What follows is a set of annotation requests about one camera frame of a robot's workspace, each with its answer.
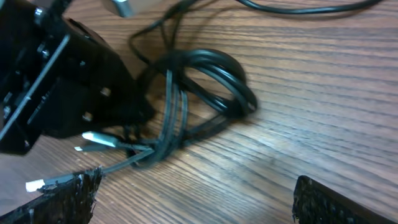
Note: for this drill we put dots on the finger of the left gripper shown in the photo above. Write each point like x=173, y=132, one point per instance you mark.
x=126, y=105

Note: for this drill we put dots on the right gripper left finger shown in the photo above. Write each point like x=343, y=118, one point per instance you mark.
x=66, y=199

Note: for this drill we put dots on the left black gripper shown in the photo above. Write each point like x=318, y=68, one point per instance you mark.
x=58, y=77

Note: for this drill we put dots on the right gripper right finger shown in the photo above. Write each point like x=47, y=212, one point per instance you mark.
x=315, y=203

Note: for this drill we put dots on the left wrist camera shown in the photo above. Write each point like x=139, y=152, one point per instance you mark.
x=121, y=8

